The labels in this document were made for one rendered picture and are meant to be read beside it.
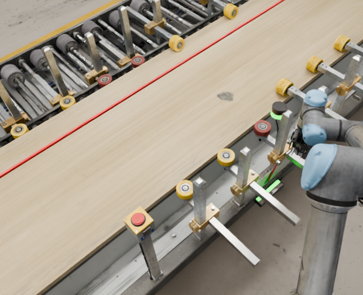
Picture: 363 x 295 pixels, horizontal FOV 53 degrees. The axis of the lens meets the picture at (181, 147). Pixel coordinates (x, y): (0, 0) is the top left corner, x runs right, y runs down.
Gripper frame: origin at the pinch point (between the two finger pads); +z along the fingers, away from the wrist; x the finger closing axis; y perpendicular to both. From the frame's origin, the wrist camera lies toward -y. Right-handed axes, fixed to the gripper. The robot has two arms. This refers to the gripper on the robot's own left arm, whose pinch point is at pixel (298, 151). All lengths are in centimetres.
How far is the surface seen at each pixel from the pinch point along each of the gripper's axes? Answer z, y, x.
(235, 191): 13.5, 22.0, -18.1
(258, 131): 9.2, -10.4, -20.7
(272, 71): 9, -54, -29
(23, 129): 9, 39, -125
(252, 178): 12.7, 12.9, -14.3
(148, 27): 2, -52, -107
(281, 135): -1.3, -4.3, -9.1
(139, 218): -24, 65, -34
